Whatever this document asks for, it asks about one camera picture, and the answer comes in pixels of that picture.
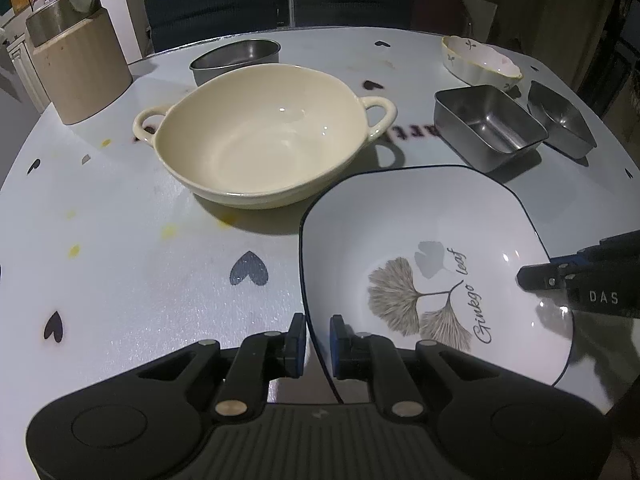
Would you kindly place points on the white square leaf-print plate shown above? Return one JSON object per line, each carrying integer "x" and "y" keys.
{"x": 450, "y": 220}

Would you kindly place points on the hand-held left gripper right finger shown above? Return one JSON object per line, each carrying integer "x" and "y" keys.
{"x": 337, "y": 350}

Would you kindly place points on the white fluted yellow-rimmed bowl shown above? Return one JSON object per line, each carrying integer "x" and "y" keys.
{"x": 475, "y": 65}

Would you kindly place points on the white base cabinet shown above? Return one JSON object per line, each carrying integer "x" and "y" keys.
{"x": 25, "y": 70}

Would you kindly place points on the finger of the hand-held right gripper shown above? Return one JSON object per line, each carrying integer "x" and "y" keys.
{"x": 610, "y": 255}
{"x": 540, "y": 277}

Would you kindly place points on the small rectangular steel container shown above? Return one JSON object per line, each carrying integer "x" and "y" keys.
{"x": 560, "y": 115}

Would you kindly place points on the round steel bowl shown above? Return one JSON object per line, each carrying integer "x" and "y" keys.
{"x": 235, "y": 55}

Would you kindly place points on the large rectangular steel container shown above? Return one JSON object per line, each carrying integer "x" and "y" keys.
{"x": 480, "y": 125}

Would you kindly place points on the beige kettle with steel lid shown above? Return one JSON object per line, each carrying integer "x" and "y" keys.
{"x": 80, "y": 70}

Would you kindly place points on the maroon chair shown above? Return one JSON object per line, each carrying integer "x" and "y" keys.
{"x": 437, "y": 5}

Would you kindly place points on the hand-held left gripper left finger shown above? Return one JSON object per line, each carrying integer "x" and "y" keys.
{"x": 299, "y": 350}

